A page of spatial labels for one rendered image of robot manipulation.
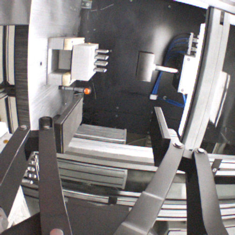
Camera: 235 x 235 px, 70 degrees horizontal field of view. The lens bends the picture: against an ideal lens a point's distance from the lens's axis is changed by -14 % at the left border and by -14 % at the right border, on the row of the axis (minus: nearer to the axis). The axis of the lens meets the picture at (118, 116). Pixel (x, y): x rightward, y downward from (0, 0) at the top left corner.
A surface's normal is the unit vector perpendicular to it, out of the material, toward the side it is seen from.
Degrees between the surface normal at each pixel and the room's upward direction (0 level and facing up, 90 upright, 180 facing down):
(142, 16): 90
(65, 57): 90
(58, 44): 90
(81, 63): 90
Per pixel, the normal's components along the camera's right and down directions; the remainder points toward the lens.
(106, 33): -0.07, 0.40
